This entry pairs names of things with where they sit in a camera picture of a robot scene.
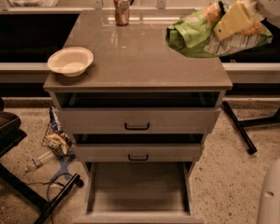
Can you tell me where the black cable on floor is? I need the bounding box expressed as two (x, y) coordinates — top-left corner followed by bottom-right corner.
(24, 172), (75, 224)

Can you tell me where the middle grey drawer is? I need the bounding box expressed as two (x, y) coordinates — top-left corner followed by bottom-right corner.
(73, 144), (203, 162)

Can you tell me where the black chair base left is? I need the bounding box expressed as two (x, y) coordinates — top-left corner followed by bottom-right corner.
(0, 98), (86, 224)

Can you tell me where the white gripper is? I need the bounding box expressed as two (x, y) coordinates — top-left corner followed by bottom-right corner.
(203, 0), (280, 41)

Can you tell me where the green rice chip bag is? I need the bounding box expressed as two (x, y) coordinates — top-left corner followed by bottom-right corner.
(166, 1), (273, 58)

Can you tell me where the bottom grey drawer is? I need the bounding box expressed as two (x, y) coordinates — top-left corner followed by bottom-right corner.
(73, 162), (203, 224)

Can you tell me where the top grey drawer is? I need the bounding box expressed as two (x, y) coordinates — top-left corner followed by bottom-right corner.
(58, 108), (220, 134)

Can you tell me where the wire basket with snacks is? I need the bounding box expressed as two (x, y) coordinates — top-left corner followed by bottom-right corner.
(42, 106), (74, 158)

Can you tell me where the grey drawer cabinet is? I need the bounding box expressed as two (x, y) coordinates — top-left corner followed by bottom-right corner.
(42, 9), (234, 224)

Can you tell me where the orange soda can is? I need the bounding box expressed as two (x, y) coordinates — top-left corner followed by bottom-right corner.
(113, 0), (130, 26)

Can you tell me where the clear plastic bottle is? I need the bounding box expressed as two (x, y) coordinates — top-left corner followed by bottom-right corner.
(25, 151), (54, 173)

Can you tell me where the grey drawer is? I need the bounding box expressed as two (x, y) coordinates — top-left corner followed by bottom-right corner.
(58, 108), (220, 134)
(73, 144), (203, 162)
(73, 162), (203, 224)

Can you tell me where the black stand leg right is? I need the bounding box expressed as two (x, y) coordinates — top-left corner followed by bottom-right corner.
(222, 101), (280, 155)

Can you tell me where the white paper bowl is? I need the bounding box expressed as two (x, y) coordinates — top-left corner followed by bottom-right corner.
(48, 47), (93, 77)

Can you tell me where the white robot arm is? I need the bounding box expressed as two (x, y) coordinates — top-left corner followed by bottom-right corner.
(214, 0), (280, 224)

